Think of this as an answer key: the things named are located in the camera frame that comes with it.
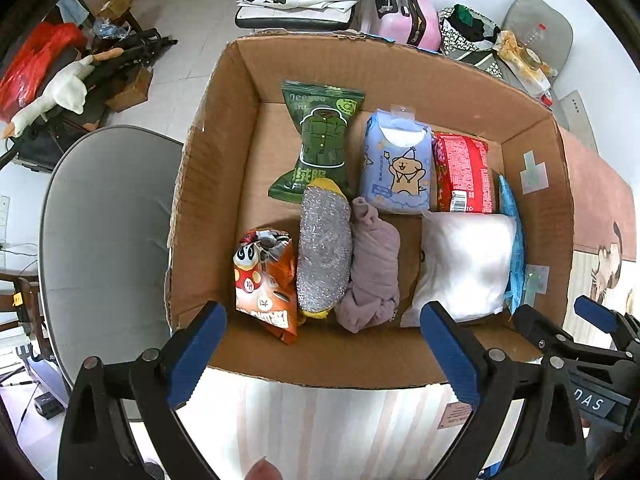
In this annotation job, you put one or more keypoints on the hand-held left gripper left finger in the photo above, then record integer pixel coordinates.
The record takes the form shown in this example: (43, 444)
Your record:
(197, 355)

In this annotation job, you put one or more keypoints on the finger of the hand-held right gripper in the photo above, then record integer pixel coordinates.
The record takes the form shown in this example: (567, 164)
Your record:
(542, 332)
(597, 312)

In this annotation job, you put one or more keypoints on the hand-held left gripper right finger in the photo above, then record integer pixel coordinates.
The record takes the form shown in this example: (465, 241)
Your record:
(450, 355)

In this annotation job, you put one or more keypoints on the white soft plastic bag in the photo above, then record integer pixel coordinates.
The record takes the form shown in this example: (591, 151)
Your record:
(465, 265)

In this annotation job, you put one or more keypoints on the orange snack packet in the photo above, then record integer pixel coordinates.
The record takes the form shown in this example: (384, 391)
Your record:
(262, 290)

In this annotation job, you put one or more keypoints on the purple knotted cloth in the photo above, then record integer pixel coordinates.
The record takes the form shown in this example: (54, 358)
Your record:
(372, 260)

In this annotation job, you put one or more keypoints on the blue packet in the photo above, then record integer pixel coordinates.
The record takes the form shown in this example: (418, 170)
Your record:
(510, 210)

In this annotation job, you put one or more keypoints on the silver and yellow scouring sponge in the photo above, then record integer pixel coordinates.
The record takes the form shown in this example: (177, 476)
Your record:
(322, 245)

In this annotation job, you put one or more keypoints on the red packet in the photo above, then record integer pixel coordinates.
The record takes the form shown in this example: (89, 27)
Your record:
(462, 170)

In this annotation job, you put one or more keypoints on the blue cartoon tissue pack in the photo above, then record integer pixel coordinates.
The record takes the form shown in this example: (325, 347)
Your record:
(395, 170)

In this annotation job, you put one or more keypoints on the green snack packet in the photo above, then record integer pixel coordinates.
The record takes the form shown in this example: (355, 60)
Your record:
(320, 135)

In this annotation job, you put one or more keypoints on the person's left hand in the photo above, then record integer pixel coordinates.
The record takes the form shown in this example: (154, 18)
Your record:
(263, 470)

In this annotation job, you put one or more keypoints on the small pink card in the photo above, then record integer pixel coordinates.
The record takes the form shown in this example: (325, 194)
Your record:
(452, 415)

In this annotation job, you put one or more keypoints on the pink cat mat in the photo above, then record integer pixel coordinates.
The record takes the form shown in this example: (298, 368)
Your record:
(595, 195)

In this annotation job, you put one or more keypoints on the striped tablecloth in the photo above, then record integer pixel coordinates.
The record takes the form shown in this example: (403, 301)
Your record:
(325, 425)

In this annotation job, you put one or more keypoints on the light grey chair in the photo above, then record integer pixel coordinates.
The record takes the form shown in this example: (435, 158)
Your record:
(100, 235)

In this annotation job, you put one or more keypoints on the wooden stool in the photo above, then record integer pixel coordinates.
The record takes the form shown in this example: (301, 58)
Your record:
(20, 300)

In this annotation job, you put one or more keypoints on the white panel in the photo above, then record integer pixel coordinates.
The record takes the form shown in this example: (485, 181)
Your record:
(577, 125)

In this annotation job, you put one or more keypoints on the small red box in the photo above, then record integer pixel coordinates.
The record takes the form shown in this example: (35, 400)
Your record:
(547, 100)

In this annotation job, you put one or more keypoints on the white wrapped box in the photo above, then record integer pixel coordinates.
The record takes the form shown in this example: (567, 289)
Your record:
(522, 77)

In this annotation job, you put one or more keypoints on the black bag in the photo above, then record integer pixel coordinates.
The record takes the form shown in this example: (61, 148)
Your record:
(50, 140)

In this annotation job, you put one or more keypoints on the roll of tape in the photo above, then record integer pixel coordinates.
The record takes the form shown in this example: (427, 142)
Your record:
(531, 57)

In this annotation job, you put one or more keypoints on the small brown cardboard box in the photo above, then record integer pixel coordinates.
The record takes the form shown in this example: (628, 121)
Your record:
(130, 91)

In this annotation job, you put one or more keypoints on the clear plastic bottle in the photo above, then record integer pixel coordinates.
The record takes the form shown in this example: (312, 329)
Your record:
(534, 37)

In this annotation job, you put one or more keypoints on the yellow plastic bag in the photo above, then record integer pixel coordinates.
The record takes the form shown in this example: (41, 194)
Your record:
(507, 45)

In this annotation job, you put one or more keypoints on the patterned tote bag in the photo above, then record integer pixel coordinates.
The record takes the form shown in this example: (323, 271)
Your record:
(470, 55)

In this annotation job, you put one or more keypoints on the white goose plush toy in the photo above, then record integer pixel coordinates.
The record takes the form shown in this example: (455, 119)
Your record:
(65, 90)

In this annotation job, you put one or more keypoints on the grey cushioned chair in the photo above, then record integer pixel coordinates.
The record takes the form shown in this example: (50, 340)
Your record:
(550, 20)

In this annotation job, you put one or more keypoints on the black clothes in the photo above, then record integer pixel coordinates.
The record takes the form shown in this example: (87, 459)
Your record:
(472, 25)

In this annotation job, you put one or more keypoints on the black tripod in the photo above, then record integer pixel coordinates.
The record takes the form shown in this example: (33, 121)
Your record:
(135, 47)

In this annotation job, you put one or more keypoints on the pink suitcase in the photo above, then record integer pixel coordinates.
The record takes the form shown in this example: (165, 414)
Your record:
(425, 25)

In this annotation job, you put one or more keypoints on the red plastic bag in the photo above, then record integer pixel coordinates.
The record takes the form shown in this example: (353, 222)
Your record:
(30, 70)

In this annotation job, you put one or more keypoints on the light blue cloth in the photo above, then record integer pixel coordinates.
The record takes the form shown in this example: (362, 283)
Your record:
(71, 9)

